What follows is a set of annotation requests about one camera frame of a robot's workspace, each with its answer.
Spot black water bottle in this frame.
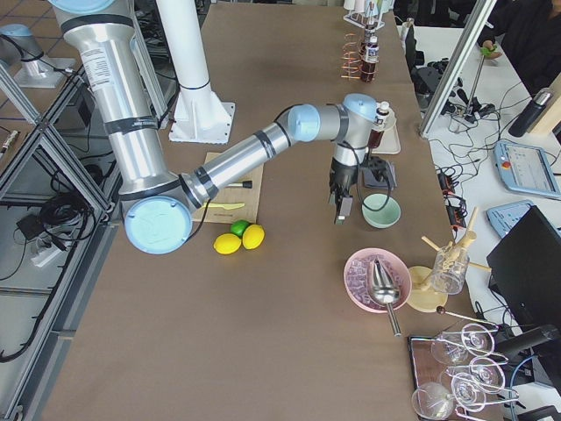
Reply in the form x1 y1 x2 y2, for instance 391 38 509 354
508 88 554 138

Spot steel ice scoop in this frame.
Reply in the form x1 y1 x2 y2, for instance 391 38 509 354
369 259 401 337

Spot black laptop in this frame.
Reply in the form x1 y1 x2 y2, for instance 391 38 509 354
486 206 560 327

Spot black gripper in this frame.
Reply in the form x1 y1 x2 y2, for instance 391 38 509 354
329 158 359 225

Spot wooden cutting board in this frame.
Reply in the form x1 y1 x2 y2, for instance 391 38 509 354
205 165 264 224

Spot green lime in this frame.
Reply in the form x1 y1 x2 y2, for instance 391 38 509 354
230 219 251 238

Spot yellow lemon back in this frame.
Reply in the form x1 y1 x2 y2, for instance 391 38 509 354
242 224 266 250

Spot aluminium frame post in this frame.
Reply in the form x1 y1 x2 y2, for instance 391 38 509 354
419 0 496 139

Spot white wire cup rack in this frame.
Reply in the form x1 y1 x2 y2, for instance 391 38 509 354
343 0 387 30

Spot green ceramic bowl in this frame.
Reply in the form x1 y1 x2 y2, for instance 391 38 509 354
362 194 401 228

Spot cream serving tray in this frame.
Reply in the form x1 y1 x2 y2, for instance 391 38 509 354
373 125 401 154

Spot clear ice cubes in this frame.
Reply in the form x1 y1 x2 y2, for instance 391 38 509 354
344 253 407 306

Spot wooden mug tree stand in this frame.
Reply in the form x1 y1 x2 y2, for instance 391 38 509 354
407 207 491 312

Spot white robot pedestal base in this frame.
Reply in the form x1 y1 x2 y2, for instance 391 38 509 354
157 0 235 145

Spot seated person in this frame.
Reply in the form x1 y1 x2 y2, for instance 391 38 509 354
478 0 560 95

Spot pink bowl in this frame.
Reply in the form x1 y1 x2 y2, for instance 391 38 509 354
343 247 413 313

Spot black usb hub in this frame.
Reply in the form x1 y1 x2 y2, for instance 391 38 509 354
437 169 455 196
444 196 467 228

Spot wine glass rack tray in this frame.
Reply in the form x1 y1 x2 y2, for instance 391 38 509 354
408 322 519 420

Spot steel muddler black tip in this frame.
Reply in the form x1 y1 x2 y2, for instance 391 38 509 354
227 180 253 189

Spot yellow plastic knife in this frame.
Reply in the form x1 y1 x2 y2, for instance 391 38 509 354
206 203 245 211

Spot grey folded cloth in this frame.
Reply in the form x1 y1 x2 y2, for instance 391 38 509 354
360 156 397 190

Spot tea bottle in rack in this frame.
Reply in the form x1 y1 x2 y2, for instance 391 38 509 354
360 35 379 82
359 24 375 56

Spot yellow lemon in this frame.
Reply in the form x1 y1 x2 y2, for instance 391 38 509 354
213 232 242 255
242 224 266 250

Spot yellow lemon front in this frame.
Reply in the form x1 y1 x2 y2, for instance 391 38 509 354
213 232 242 255

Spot copper wire bottle rack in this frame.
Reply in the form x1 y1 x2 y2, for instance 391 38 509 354
340 33 363 81

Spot white round plate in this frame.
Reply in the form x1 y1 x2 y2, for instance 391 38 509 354
383 109 397 132

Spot blue teach pendant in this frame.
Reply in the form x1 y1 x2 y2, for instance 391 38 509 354
486 200 534 239
494 140 560 200

